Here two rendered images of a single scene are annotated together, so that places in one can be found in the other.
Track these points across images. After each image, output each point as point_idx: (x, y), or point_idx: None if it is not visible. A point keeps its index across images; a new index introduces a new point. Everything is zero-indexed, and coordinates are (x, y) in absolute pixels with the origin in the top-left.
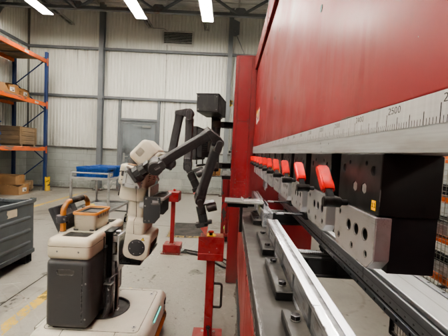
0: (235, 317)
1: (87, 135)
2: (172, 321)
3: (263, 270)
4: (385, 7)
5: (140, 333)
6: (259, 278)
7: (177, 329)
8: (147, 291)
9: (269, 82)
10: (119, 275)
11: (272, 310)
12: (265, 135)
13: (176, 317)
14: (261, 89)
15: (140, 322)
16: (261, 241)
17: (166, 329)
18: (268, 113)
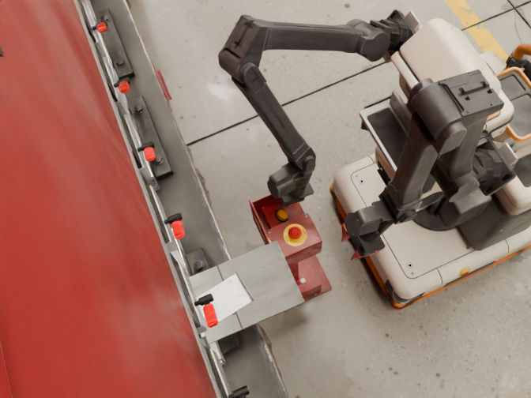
0: (289, 397)
1: None
2: (385, 324)
3: (133, 60)
4: None
5: (345, 177)
6: (133, 42)
7: (363, 308)
8: (423, 268)
9: (54, 43)
10: (472, 231)
11: (111, 0)
12: (132, 173)
13: (389, 339)
14: (145, 358)
15: (363, 193)
16: (151, 125)
17: (380, 301)
18: (93, 91)
